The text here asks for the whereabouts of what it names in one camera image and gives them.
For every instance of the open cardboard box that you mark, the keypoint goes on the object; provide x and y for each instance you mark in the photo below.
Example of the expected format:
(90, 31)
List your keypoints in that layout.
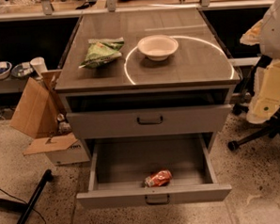
(40, 114)

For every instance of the white paper bowl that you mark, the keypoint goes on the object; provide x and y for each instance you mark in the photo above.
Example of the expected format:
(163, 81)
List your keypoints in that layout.
(157, 47)

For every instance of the white paper cup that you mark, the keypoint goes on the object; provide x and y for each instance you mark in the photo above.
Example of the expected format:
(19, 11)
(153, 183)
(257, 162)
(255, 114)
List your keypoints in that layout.
(38, 64)

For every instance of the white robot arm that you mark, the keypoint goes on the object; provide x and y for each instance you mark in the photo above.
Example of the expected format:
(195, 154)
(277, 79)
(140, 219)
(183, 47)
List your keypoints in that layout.
(265, 33)

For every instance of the grey drawer cabinet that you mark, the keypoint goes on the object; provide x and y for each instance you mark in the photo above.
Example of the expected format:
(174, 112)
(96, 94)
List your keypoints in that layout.
(197, 74)

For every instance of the blue patterned bowl right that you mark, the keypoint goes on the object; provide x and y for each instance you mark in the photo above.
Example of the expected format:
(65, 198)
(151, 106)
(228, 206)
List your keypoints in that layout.
(22, 70)

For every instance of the open lower drawer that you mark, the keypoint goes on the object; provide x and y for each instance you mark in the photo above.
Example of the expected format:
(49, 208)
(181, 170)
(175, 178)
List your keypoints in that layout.
(155, 170)

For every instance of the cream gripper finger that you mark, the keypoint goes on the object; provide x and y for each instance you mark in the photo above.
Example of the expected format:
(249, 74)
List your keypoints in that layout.
(252, 36)
(266, 100)

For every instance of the black stand leg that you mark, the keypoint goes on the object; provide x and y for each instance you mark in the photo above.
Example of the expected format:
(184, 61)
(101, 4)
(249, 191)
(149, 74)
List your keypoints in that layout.
(25, 208)

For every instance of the closed upper drawer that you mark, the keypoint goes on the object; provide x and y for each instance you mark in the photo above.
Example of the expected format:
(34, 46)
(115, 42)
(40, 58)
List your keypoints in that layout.
(149, 122)

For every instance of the black office chair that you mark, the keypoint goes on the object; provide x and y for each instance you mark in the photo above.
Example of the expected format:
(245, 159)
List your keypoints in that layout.
(273, 125)

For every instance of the green chip bag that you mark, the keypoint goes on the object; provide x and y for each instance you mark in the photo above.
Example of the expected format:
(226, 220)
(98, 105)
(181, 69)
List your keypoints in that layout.
(101, 52)

